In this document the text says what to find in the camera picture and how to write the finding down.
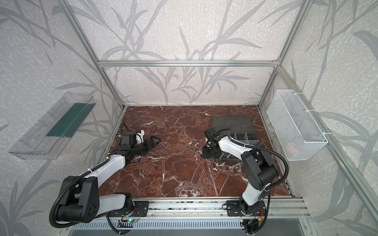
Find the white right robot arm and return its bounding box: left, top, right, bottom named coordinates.
left=202, top=128, right=289, bottom=218

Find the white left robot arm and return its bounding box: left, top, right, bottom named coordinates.
left=49, top=130, right=161, bottom=228

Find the clear plastic organizer box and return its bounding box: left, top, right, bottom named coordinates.
left=206, top=115, right=261, bottom=163

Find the pink object in basket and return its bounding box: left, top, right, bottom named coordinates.
left=285, top=142, right=299, bottom=155

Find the aluminium rear crossbar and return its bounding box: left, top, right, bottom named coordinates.
left=98, top=60, right=278, bottom=67

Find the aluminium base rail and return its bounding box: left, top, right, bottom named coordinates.
left=118, top=197, right=311, bottom=219

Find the clear wall shelf green bottom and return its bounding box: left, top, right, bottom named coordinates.
left=8, top=92, right=96, bottom=160

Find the white wire mesh basket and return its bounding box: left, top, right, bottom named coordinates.
left=267, top=89, right=328, bottom=161

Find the aluminium frame post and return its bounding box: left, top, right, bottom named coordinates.
left=258, top=0, right=314, bottom=109

